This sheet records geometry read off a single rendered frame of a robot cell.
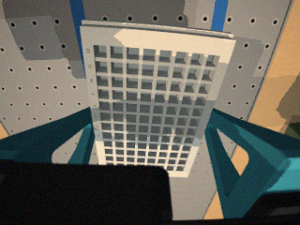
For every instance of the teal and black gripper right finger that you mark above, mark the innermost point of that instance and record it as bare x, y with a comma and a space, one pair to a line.
273, 163

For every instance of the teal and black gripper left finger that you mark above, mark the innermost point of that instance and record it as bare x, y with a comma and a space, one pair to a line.
37, 144

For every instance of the white well plate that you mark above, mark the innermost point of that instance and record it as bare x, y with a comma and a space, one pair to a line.
147, 126

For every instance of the blue tape outline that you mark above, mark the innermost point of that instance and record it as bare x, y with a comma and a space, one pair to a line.
78, 15

